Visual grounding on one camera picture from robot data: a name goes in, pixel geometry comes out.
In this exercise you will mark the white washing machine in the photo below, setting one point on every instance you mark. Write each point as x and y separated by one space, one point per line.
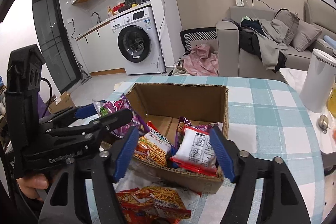
138 42

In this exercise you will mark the red cracker snack bag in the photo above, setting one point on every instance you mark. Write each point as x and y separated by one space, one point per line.
153 147

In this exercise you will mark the white side table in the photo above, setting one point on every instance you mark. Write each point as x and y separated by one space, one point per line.
295 79

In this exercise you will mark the pink cloth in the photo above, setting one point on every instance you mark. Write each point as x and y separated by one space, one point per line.
201 61

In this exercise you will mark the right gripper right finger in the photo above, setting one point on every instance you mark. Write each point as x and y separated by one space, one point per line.
281 200

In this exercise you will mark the small cardboard box on floor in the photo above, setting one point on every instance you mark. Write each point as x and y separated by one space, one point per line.
62 102

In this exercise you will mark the yellow oil bottle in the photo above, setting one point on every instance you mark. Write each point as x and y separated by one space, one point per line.
110 12

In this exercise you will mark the purple snack bag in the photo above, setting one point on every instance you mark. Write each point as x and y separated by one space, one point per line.
126 115

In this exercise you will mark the black patterned chair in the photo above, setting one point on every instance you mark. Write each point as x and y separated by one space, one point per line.
197 36

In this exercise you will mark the person's left hand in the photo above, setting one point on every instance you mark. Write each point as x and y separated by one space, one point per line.
30 184

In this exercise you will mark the dark glass door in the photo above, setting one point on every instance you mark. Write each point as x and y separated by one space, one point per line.
54 43

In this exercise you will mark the white noodle snack bag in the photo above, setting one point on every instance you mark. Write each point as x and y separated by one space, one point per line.
196 153

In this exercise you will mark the white kitchen cabinet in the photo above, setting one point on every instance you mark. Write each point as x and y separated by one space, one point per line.
99 50

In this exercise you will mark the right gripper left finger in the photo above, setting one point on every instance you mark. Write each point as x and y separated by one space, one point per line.
66 201

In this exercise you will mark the white trash bin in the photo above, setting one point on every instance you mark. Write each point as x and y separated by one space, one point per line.
318 82

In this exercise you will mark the yellow plastic bag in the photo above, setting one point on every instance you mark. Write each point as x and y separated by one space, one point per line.
331 102

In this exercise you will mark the grey pillow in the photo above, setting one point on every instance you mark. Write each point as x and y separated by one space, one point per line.
306 34

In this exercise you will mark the metal key fob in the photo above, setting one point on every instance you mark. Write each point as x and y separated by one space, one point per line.
323 123

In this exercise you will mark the teal plaid tablecloth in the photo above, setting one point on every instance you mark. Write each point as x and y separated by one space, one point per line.
266 119

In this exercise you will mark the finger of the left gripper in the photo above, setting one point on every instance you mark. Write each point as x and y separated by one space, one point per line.
69 115
94 131

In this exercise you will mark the pile of clothes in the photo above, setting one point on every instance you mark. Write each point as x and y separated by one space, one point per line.
269 39

